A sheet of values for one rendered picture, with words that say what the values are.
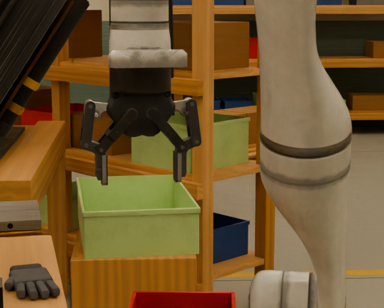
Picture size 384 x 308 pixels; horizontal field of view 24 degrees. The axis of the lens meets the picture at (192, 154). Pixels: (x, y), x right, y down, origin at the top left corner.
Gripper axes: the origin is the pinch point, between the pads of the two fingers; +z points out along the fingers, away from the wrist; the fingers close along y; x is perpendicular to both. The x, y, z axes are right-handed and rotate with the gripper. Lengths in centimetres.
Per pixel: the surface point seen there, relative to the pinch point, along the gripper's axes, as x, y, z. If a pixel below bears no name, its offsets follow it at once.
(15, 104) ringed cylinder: -59, 14, -3
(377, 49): -822, -392, 33
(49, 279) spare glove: -79, 8, 38
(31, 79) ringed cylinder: -60, 11, -7
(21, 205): -61, 14, 17
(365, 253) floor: -377, -194, 128
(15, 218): -51, 15, 17
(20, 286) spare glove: -75, 14, 37
